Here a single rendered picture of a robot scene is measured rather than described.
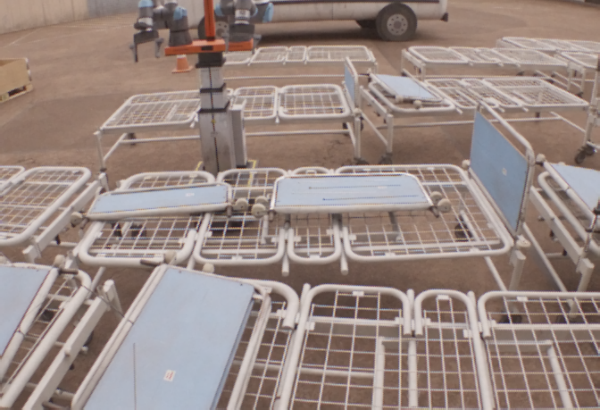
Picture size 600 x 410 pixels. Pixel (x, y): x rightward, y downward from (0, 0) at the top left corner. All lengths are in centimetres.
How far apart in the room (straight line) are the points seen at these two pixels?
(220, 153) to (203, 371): 184
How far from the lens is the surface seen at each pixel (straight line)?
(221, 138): 302
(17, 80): 830
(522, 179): 213
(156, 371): 148
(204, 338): 156
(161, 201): 245
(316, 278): 268
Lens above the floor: 163
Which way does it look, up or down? 27 degrees down
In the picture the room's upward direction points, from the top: 2 degrees counter-clockwise
